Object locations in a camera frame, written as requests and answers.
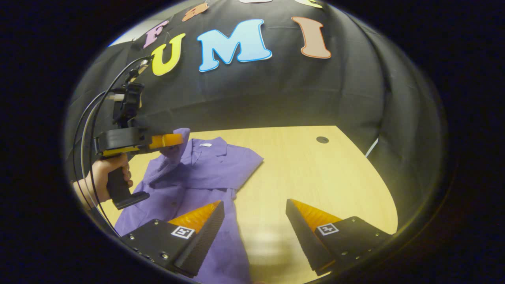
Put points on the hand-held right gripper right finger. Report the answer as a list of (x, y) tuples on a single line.
[(305, 240)]

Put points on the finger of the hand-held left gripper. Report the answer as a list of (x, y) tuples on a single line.
[(165, 141)]

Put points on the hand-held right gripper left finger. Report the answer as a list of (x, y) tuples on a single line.
[(203, 240)]

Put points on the purple button shirt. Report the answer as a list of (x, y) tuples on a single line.
[(205, 165)]

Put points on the black backdrop cloth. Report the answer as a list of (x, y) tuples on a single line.
[(276, 90)]

